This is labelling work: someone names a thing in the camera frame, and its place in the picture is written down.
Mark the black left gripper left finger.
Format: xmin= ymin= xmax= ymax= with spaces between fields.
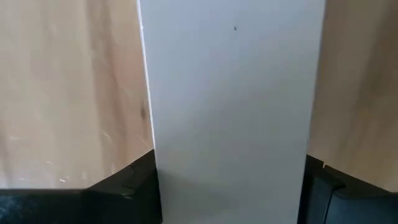
xmin=0 ymin=149 xmax=163 ymax=224

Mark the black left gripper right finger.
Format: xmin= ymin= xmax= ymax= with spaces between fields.
xmin=297 ymin=154 xmax=398 ymax=224

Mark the white raceway cover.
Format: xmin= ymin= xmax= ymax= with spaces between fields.
xmin=136 ymin=0 xmax=326 ymax=224

